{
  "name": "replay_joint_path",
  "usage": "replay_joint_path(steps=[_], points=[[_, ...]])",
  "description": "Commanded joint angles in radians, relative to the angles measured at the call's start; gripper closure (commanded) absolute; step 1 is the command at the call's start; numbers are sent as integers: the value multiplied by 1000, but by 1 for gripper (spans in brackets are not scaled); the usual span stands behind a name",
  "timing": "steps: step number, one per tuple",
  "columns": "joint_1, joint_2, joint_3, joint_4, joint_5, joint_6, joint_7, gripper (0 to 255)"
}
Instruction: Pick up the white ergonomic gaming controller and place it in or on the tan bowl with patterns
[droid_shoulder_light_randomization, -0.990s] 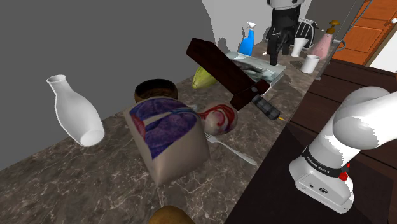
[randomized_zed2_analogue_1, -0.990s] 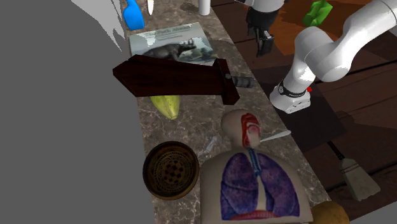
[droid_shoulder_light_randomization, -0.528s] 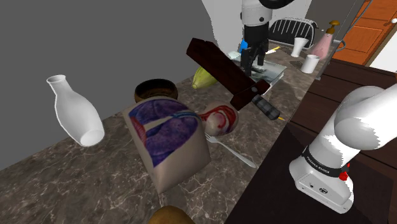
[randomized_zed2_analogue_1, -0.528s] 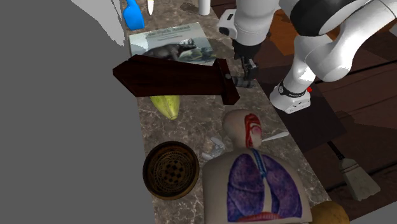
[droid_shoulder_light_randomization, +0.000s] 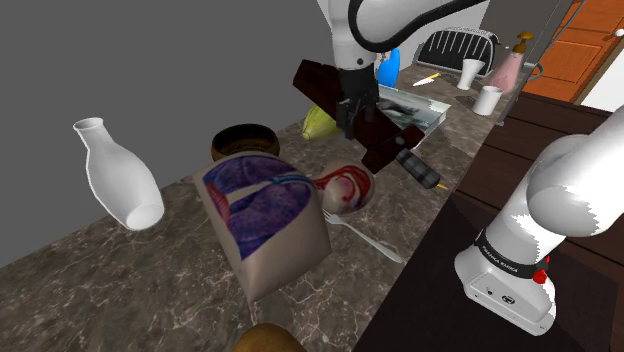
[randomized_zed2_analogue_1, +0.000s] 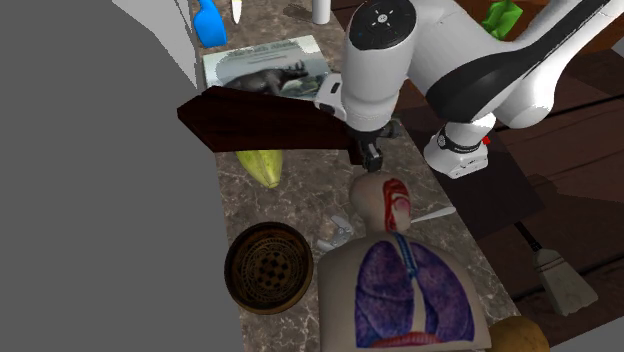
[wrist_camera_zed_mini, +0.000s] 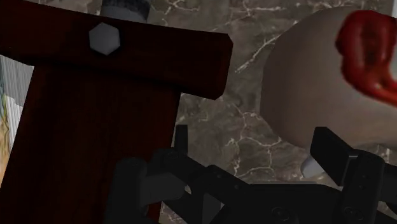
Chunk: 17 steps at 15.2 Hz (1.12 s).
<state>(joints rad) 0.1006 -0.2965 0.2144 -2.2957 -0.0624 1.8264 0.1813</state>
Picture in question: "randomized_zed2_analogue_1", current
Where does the silver metal tool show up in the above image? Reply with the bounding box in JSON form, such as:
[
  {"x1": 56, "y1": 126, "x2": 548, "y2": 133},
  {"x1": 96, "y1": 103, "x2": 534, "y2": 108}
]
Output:
[{"x1": 316, "y1": 214, "x2": 355, "y2": 253}]

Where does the brown patterned bowl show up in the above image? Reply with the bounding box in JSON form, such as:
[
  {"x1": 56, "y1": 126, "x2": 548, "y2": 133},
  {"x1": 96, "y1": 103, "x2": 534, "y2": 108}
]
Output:
[{"x1": 223, "y1": 221, "x2": 315, "y2": 316}]

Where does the dark brown wooden shelf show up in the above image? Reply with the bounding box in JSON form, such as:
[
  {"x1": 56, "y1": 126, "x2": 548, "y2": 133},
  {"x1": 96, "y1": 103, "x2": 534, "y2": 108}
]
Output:
[{"x1": 176, "y1": 85, "x2": 365, "y2": 167}]

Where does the brown potato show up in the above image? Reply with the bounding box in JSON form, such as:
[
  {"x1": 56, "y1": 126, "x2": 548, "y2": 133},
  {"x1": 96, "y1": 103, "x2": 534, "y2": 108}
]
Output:
[{"x1": 486, "y1": 315, "x2": 552, "y2": 352}]

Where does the white cylinder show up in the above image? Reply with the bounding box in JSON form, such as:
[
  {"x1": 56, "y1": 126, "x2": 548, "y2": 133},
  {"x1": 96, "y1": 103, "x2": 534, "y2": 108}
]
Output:
[{"x1": 311, "y1": 0, "x2": 333, "y2": 26}]

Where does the anatomical torso model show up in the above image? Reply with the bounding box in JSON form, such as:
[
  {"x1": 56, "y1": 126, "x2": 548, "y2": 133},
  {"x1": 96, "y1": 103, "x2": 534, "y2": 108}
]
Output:
[{"x1": 316, "y1": 170, "x2": 493, "y2": 352}]

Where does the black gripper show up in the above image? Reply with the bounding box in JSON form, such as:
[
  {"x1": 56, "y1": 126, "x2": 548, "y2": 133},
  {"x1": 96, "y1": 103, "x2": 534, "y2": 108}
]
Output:
[{"x1": 346, "y1": 119, "x2": 405, "y2": 173}]

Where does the book with animal cover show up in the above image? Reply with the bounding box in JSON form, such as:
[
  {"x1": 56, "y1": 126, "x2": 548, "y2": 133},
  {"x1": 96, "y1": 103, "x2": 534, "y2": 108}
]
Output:
[{"x1": 201, "y1": 34, "x2": 343, "y2": 102}]

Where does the dark robot stand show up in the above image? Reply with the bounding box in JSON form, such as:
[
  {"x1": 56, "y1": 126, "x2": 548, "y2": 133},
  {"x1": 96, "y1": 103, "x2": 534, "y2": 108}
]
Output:
[{"x1": 403, "y1": 104, "x2": 546, "y2": 242}]

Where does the yellow-green fruit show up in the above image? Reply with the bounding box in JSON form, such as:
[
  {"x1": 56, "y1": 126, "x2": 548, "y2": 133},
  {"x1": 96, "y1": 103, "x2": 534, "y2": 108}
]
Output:
[{"x1": 234, "y1": 149, "x2": 284, "y2": 190}]

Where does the blue plastic scoop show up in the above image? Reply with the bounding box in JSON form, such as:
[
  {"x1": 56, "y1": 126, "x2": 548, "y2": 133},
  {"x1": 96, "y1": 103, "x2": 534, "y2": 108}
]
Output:
[{"x1": 192, "y1": 0, "x2": 229, "y2": 49}]

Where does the pale broom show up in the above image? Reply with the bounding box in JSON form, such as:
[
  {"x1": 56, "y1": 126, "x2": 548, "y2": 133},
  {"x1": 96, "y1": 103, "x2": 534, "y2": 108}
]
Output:
[{"x1": 513, "y1": 221, "x2": 600, "y2": 318}]

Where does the green crumpled thing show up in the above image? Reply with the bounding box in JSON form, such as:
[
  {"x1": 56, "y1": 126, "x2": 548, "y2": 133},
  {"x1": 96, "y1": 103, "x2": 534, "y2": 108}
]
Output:
[{"x1": 480, "y1": 0, "x2": 524, "y2": 41}]

